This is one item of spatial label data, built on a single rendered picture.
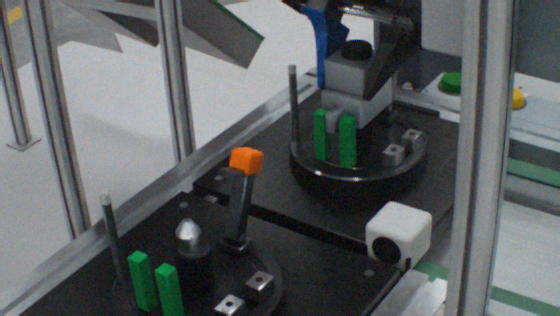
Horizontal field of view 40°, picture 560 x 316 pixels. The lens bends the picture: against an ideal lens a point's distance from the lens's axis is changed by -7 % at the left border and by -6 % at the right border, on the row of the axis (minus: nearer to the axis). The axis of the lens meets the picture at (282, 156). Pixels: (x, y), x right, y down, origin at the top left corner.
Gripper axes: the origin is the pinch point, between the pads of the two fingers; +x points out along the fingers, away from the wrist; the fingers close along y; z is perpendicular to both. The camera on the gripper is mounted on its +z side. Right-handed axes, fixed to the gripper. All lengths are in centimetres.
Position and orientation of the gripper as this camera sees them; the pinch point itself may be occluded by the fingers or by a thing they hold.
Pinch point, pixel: (353, 60)
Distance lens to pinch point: 78.0
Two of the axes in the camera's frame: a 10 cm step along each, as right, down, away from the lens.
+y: 8.2, 2.5, -5.1
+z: -4.8, -1.7, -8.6
